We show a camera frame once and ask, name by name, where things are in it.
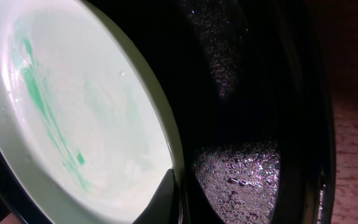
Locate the green plate front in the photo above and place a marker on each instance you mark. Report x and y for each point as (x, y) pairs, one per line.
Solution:
(85, 127)

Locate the round black tray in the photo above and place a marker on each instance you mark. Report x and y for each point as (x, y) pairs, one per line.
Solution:
(247, 92)

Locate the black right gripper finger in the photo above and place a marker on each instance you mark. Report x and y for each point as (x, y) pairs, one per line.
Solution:
(164, 205)

